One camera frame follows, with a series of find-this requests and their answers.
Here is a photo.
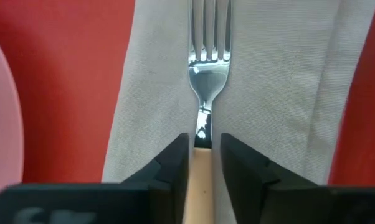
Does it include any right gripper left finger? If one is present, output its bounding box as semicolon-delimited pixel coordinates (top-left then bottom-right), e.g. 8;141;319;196
0;133;191;224

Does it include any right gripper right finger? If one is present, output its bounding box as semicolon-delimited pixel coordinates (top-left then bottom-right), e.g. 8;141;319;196
220;133;375;224

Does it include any beige cloth napkin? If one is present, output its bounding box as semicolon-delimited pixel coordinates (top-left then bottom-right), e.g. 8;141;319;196
101;0;375;224

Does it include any fork with orange handle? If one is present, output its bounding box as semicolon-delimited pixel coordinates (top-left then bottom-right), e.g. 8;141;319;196
183;0;233;224

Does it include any red plastic tray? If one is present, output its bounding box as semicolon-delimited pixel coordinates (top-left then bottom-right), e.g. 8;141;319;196
0;0;375;187

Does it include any pink round plate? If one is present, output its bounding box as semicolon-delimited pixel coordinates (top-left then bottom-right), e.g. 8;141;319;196
0;27;25;224

